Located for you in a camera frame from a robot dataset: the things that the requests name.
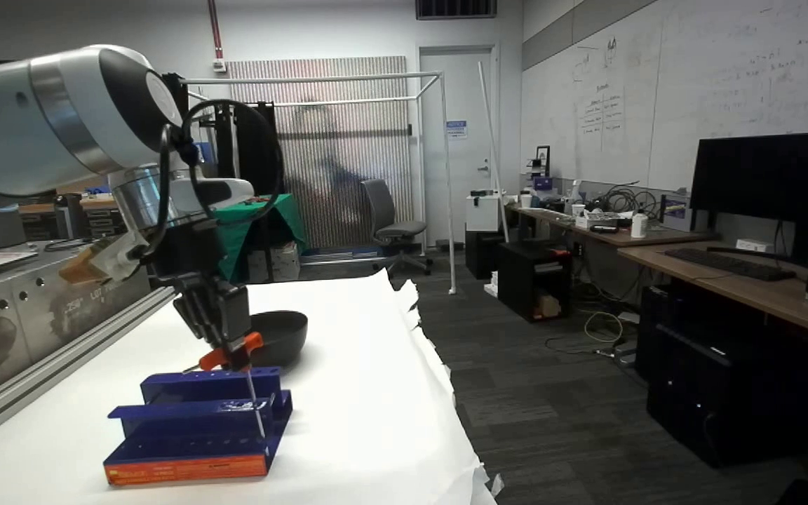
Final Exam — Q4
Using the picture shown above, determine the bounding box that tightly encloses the blue plastic rack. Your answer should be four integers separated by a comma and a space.
100, 366, 295, 490

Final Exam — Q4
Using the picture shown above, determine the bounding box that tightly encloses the floor cable bundle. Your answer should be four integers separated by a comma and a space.
580, 307, 642, 370

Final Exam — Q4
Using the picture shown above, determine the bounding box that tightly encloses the red vertical pipe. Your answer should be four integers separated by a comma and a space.
201, 0, 231, 79

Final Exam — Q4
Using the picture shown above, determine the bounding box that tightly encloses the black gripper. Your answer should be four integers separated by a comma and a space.
145, 217, 259, 366

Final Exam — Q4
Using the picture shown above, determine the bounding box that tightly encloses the white pipe frame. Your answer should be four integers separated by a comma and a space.
183, 70, 459, 297

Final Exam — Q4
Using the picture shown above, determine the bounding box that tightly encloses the ceiling air vent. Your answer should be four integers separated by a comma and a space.
412, 0, 499, 23

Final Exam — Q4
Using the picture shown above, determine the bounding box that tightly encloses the black computer monitor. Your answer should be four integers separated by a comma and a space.
688, 130, 808, 259

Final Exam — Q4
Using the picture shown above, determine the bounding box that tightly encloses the wooden desk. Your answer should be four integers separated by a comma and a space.
615, 239, 808, 350

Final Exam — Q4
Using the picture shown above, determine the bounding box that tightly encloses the black computer tower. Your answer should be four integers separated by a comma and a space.
642, 321, 758, 469

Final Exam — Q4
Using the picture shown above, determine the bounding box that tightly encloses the white door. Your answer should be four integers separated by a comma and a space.
419, 46, 501, 252

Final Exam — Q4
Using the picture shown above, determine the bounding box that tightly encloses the orange object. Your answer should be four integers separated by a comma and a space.
197, 328, 269, 374

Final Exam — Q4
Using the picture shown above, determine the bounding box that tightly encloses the green cloth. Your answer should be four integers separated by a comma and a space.
210, 192, 312, 286

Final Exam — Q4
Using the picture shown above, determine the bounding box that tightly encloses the cluttered long desk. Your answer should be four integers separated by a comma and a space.
501, 199, 699, 252

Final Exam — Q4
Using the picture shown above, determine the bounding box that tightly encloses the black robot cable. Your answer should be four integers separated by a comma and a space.
138, 96, 287, 274

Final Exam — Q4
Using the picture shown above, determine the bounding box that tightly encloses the black under-desk cabinet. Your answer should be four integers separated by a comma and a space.
496, 239, 579, 326

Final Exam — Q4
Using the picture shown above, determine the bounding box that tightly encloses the aluminium extrusion rail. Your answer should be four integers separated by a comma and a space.
0, 284, 179, 458

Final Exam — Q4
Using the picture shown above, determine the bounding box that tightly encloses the black keyboard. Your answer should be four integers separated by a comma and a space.
661, 244, 802, 284

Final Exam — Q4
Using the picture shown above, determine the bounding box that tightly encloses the blurred person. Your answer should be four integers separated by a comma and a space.
288, 98, 375, 252

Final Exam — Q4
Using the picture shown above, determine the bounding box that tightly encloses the grey office chair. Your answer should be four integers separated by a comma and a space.
356, 176, 437, 280

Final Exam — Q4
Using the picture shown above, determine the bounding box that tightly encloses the black bowl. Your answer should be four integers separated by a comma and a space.
246, 309, 312, 370

